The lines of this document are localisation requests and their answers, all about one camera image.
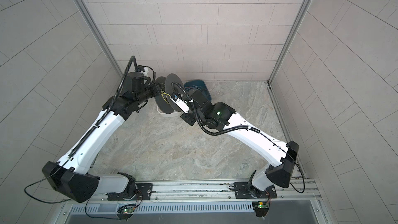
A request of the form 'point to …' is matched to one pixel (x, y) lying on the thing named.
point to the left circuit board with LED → (128, 210)
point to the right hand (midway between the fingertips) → (184, 108)
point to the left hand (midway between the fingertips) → (165, 82)
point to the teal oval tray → (198, 84)
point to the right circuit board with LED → (263, 204)
